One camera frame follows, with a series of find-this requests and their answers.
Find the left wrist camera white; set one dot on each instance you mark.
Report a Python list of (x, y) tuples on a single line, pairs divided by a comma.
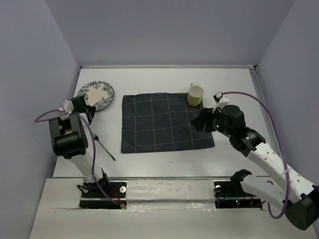
[(67, 107)]

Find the dark checked cloth napkin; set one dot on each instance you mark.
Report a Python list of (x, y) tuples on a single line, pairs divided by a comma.
[(160, 122)]

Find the blue floral plate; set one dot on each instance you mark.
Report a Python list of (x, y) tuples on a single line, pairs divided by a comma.
[(99, 94)]

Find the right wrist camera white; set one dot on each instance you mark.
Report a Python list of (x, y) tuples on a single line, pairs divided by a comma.
[(220, 100)]

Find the pale green mug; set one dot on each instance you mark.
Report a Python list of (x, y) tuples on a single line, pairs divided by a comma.
[(195, 95)]

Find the metal table rail front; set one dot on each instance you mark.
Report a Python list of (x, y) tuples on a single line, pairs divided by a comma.
[(174, 178)]

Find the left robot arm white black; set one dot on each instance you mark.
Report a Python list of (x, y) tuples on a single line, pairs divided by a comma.
[(72, 139)]

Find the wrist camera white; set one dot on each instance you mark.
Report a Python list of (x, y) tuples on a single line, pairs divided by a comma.
[(220, 100), (67, 107)]

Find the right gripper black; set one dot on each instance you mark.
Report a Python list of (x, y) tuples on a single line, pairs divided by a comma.
[(205, 117)]

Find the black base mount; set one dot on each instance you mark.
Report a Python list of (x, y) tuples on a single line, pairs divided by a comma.
[(95, 199), (228, 196)]

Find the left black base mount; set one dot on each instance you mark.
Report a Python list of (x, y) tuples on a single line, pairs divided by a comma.
[(95, 199)]

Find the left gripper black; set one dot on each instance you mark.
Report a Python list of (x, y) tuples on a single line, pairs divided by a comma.
[(92, 109)]

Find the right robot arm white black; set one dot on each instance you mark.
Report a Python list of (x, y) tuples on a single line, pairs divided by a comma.
[(287, 190)]

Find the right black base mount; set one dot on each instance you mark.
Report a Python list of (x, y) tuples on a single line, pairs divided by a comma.
[(228, 196)]

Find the iridescent green fork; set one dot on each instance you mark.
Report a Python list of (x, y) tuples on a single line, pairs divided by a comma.
[(96, 138)]

